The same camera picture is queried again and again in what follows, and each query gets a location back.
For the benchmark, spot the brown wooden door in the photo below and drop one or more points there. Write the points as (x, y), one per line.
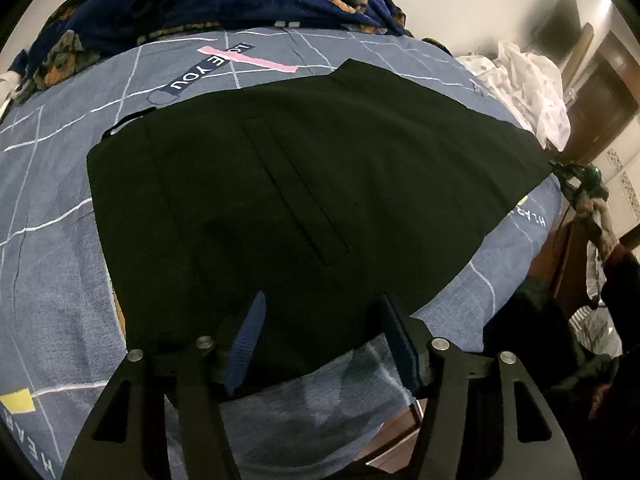
(605, 105)

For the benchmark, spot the person's right forearm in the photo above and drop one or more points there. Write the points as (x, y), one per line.
(602, 232)

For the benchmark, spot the black pants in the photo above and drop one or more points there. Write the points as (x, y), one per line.
(300, 185)

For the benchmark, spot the brown wooden bed frame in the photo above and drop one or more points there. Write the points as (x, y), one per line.
(395, 430)

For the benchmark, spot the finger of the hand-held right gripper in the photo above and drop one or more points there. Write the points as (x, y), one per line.
(562, 175)

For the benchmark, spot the white patterned pillow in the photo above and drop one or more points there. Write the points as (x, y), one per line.
(9, 92)

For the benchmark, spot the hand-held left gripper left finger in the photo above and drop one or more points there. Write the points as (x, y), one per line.
(247, 345)

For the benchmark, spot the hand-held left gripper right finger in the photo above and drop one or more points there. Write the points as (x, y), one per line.
(402, 345)

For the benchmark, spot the white plastic basket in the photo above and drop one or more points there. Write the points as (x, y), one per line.
(597, 330)

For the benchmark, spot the blue grid-print bedsheet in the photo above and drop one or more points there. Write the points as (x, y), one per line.
(60, 235)

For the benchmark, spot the person's dark clothing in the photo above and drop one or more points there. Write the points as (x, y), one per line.
(550, 385)

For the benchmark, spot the dark wall screen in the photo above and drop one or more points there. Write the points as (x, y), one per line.
(557, 22)

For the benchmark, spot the white clothes pile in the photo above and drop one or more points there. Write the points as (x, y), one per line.
(530, 85)

